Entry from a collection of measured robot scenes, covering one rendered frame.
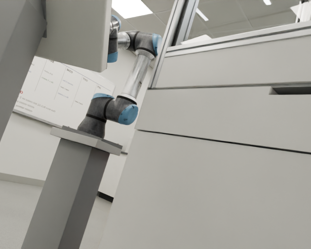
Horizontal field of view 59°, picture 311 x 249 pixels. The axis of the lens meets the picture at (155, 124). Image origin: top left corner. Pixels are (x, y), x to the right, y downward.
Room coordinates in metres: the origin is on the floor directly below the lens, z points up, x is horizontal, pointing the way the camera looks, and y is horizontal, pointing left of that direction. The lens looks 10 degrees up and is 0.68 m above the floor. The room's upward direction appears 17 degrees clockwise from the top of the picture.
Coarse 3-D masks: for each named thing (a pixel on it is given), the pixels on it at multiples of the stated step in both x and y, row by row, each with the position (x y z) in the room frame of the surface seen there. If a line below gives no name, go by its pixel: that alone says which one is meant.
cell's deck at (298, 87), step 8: (152, 88) 0.88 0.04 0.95; (160, 88) 0.85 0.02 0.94; (168, 88) 0.82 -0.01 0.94; (176, 88) 0.79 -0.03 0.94; (184, 88) 0.77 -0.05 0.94; (192, 88) 0.75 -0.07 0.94; (280, 88) 0.57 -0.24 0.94; (288, 88) 0.56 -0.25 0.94; (296, 88) 0.55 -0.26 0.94; (304, 88) 0.54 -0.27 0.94
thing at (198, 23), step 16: (192, 0) 0.84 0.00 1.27; (208, 0) 0.78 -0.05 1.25; (224, 0) 0.74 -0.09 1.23; (240, 0) 0.69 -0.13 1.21; (256, 0) 0.66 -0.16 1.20; (272, 0) 0.62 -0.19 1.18; (288, 0) 0.59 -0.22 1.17; (304, 0) 0.56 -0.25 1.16; (192, 16) 0.82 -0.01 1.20; (208, 16) 0.77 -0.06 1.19; (224, 16) 0.72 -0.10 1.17; (240, 16) 0.68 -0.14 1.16; (256, 16) 0.65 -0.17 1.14; (272, 16) 0.61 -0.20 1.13; (288, 16) 0.58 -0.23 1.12; (304, 16) 0.56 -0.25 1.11; (192, 32) 0.81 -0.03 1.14; (208, 32) 0.76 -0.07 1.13; (224, 32) 0.71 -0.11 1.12; (240, 32) 0.67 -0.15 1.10
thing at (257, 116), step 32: (160, 96) 0.82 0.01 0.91; (192, 96) 0.73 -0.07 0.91; (224, 96) 0.65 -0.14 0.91; (256, 96) 0.59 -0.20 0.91; (288, 96) 0.54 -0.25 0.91; (160, 128) 0.79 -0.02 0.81; (192, 128) 0.71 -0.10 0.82; (224, 128) 0.63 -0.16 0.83; (256, 128) 0.58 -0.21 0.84; (288, 128) 0.53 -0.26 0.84
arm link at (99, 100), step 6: (96, 96) 1.43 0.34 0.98; (102, 96) 1.42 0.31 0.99; (108, 96) 1.43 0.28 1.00; (90, 102) 1.47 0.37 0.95; (96, 102) 1.43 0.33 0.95; (102, 102) 1.42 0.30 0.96; (108, 102) 1.41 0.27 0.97; (90, 108) 1.44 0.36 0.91; (96, 108) 1.43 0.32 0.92; (102, 108) 1.42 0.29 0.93; (90, 114) 1.44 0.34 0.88; (96, 114) 1.43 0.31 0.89; (102, 114) 1.43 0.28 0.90
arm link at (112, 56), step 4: (112, 40) 1.10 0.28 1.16; (116, 40) 1.11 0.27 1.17; (112, 44) 1.11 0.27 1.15; (116, 44) 1.12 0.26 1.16; (112, 48) 1.12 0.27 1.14; (116, 48) 1.13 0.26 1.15; (108, 52) 1.12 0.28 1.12; (112, 52) 1.13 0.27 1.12; (116, 52) 1.14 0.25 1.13; (108, 56) 1.13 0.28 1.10; (112, 56) 1.14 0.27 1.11; (116, 56) 1.15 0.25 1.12; (108, 60) 1.15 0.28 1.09; (112, 60) 1.15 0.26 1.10; (116, 60) 1.16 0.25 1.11
